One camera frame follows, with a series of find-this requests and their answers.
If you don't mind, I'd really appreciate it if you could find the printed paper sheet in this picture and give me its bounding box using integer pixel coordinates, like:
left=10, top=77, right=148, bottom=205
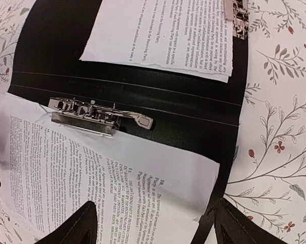
left=0, top=95, right=219, bottom=243
left=80, top=0, right=233, bottom=82

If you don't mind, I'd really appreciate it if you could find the floral tablecloth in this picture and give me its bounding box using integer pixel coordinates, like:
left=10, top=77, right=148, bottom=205
left=0, top=0, right=306, bottom=244

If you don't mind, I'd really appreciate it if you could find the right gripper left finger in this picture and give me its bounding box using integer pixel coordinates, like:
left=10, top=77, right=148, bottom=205
left=37, top=201, right=98, bottom=244

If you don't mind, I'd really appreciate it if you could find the black clip folder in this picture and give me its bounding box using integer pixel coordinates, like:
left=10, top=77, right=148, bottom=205
left=9, top=1, right=248, bottom=243

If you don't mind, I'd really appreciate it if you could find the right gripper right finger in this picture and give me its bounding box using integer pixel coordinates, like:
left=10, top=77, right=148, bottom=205
left=214, top=198, right=284, bottom=244

